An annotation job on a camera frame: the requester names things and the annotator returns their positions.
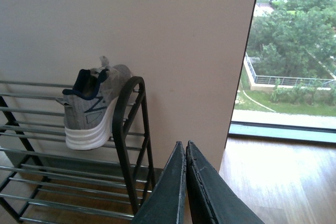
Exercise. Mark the black metal shoe rack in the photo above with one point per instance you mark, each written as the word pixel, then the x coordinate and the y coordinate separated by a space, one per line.
pixel 43 181

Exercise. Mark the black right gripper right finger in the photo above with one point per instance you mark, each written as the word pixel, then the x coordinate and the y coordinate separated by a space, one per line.
pixel 211 200

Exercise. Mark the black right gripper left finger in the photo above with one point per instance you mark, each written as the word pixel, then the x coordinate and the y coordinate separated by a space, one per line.
pixel 166 203

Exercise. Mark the grey sneaker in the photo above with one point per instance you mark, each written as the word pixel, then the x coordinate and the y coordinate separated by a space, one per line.
pixel 89 105

